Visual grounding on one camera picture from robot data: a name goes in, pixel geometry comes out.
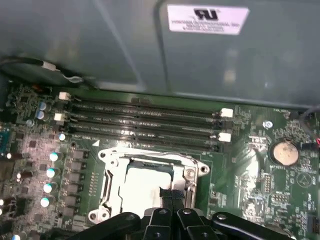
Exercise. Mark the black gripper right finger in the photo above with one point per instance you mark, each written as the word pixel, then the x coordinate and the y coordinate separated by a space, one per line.
pixel 190 225

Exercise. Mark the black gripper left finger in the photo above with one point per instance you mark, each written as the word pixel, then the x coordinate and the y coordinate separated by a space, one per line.
pixel 160 225

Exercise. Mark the metal locking lever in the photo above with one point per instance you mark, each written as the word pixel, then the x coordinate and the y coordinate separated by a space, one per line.
pixel 155 154
pixel 193 197

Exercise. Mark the silver CPU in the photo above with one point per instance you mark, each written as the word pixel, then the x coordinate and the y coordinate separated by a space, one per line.
pixel 140 190

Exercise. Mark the CPU socket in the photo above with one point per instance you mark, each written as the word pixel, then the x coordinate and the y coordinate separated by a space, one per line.
pixel 102 212

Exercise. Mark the green motherboard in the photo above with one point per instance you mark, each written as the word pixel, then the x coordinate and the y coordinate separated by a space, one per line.
pixel 250 175

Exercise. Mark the silver capacitor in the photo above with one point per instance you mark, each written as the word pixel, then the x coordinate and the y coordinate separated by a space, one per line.
pixel 50 172
pixel 53 156
pixel 61 136
pixel 45 202
pixel 47 188

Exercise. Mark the coin cell battery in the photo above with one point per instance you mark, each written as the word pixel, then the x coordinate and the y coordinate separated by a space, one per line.
pixel 285 153

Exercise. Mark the silver screw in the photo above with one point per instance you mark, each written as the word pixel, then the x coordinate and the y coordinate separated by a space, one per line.
pixel 267 124

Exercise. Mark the blue capacitor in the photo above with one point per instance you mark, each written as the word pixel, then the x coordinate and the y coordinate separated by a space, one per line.
pixel 40 115
pixel 42 106

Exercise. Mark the black PC case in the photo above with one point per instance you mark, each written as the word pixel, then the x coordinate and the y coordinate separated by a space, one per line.
pixel 100 37

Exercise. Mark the white label sticker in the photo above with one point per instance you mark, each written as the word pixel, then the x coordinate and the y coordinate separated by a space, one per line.
pixel 207 20

